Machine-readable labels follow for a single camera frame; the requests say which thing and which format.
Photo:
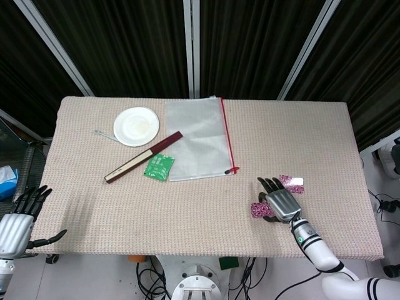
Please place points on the white machine beside table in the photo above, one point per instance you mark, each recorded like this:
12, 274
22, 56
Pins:
387, 156

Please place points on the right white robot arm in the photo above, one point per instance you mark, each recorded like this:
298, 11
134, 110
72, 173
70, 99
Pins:
318, 253

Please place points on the green sachet packet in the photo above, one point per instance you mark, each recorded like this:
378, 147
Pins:
158, 167

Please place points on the green block under table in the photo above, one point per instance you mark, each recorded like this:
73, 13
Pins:
228, 263

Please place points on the black table caster wheel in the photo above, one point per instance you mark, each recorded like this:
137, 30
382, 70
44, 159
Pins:
52, 258

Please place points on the dark red folded fan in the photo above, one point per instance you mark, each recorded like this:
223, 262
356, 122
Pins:
140, 157

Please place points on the orange object under table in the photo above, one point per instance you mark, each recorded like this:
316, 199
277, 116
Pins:
136, 258

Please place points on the translucent pouch with red zipper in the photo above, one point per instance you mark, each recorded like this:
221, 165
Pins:
197, 140

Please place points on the aluminium partition post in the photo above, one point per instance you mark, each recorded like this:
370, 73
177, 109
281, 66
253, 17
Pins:
307, 47
53, 43
192, 47

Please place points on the dark curtain panel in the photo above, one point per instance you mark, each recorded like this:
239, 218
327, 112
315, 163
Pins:
18, 78
118, 43
365, 62
250, 43

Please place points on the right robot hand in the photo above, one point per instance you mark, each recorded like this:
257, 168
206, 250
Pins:
282, 204

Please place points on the pink packet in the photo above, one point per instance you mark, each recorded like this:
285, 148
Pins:
259, 210
295, 180

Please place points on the blue tissue box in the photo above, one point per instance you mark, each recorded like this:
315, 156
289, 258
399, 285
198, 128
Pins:
7, 186

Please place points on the metal robot base column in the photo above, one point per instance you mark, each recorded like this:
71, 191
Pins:
197, 281

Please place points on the grey wicker chair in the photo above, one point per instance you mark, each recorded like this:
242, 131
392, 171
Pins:
31, 162

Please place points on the white round plate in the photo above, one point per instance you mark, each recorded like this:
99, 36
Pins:
136, 126

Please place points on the small clear plastic spoon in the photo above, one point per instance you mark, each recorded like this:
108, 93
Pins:
103, 134

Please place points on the beige woven tablecloth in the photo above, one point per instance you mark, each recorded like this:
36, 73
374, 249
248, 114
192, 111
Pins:
193, 212

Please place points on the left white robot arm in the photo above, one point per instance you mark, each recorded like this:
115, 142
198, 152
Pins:
5, 275

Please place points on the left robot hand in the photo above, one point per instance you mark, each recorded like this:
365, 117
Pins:
14, 232

